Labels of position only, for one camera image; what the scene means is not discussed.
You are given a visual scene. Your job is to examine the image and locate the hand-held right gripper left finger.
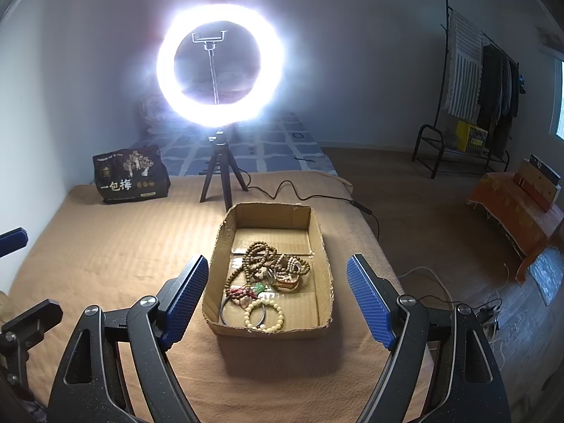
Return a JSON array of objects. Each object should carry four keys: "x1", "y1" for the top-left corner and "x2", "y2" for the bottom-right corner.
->
[{"x1": 46, "y1": 254, "x2": 210, "y2": 423}]

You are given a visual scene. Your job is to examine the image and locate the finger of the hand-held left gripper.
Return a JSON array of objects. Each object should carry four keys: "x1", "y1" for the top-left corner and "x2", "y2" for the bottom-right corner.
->
[
  {"x1": 0, "y1": 228, "x2": 29, "y2": 257},
  {"x1": 0, "y1": 300, "x2": 63, "y2": 362}
]

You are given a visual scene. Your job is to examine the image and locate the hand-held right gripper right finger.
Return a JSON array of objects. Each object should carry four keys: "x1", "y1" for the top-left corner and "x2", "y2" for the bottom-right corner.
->
[{"x1": 346, "y1": 254, "x2": 512, "y2": 423}]

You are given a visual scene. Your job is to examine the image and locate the blue bangle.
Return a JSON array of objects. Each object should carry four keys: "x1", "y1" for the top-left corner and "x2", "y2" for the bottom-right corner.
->
[{"x1": 220, "y1": 295, "x2": 267, "y2": 327}]

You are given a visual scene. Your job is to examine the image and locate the cream bead bracelet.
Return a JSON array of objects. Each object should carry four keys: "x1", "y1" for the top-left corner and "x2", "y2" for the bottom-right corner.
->
[{"x1": 244, "y1": 298, "x2": 286, "y2": 332}]

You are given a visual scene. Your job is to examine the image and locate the long wooden bead necklace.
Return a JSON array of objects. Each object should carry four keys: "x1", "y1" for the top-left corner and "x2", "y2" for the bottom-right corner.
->
[{"x1": 225, "y1": 240, "x2": 280, "y2": 294}]

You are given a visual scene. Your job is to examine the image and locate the white pearl necklace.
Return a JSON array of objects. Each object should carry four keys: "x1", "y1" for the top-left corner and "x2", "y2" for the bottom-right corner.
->
[{"x1": 270, "y1": 271, "x2": 309, "y2": 294}]

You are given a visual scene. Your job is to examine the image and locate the brown bead bracelet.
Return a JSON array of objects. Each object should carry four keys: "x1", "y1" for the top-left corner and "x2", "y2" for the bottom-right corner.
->
[{"x1": 275, "y1": 253, "x2": 312, "y2": 275}]

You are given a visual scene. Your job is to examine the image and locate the cardboard box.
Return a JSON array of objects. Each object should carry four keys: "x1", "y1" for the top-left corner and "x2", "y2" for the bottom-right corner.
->
[{"x1": 202, "y1": 202, "x2": 334, "y2": 339}]

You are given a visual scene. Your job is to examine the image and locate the tan blanket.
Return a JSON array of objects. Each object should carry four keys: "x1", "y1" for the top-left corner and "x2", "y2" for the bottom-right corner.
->
[{"x1": 0, "y1": 170, "x2": 435, "y2": 423}]

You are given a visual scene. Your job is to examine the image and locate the power strip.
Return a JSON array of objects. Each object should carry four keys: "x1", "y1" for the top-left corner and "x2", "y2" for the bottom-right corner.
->
[{"x1": 478, "y1": 300, "x2": 502, "y2": 331}]

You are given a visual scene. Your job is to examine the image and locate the black snack bag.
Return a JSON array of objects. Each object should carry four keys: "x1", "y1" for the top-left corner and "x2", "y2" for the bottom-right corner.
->
[{"x1": 92, "y1": 145, "x2": 172, "y2": 204}]

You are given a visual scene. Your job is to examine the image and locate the black tripod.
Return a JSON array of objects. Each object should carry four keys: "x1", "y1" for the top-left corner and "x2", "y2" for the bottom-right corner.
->
[{"x1": 200, "y1": 125, "x2": 249, "y2": 212}]

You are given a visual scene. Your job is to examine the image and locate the orange cloth covered table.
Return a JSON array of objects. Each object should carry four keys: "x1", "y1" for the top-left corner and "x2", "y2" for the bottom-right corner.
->
[{"x1": 467, "y1": 172, "x2": 564, "y2": 283}]

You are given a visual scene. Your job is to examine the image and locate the blue patterned bed sheet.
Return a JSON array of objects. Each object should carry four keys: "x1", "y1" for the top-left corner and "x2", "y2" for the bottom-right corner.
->
[{"x1": 132, "y1": 112, "x2": 340, "y2": 178}]

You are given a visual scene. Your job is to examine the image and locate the grey floor mat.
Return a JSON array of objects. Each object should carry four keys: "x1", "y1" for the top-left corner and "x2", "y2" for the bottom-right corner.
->
[{"x1": 526, "y1": 247, "x2": 564, "y2": 307}]

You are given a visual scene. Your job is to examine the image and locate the patterned pillow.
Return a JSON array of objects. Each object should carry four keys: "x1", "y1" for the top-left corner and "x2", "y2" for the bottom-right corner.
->
[{"x1": 136, "y1": 94, "x2": 177, "y2": 136}]

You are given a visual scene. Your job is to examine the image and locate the black clothes rack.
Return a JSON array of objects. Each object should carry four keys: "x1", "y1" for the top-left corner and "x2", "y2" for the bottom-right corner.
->
[{"x1": 412, "y1": 0, "x2": 527, "y2": 180}]

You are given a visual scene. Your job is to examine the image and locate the yellow box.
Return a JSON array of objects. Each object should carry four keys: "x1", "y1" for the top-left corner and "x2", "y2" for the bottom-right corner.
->
[{"x1": 455, "y1": 120, "x2": 489, "y2": 155}]

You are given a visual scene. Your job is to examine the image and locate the brown box with dark lid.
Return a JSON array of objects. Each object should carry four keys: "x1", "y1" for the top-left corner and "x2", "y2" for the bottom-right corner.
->
[{"x1": 513, "y1": 154, "x2": 563, "y2": 212}]

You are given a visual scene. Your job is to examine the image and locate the dark hanging clothes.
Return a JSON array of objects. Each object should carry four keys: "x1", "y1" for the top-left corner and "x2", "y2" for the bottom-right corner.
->
[{"x1": 476, "y1": 44, "x2": 527, "y2": 151}]

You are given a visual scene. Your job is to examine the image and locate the striped cloth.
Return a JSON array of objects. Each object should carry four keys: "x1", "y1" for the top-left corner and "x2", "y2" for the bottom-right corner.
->
[{"x1": 443, "y1": 11, "x2": 485, "y2": 117}]

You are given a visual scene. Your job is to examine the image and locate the phone holder clamp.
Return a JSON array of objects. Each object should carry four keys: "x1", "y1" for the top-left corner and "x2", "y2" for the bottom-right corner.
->
[{"x1": 192, "y1": 30, "x2": 229, "y2": 104}]

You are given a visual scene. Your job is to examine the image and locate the window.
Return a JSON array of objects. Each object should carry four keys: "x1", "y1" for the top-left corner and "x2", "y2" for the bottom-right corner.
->
[{"x1": 548, "y1": 57, "x2": 564, "y2": 139}]

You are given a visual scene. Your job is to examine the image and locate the white cable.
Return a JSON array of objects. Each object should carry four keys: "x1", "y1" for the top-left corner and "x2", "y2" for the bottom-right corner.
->
[{"x1": 399, "y1": 266, "x2": 512, "y2": 364}]

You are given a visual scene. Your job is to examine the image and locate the black power cable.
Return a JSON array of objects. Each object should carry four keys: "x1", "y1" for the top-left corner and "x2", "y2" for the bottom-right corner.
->
[{"x1": 247, "y1": 180, "x2": 382, "y2": 239}]

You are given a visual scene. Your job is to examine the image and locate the ring light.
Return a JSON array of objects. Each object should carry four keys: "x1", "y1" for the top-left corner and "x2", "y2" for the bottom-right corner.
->
[{"x1": 156, "y1": 4, "x2": 285, "y2": 126}]

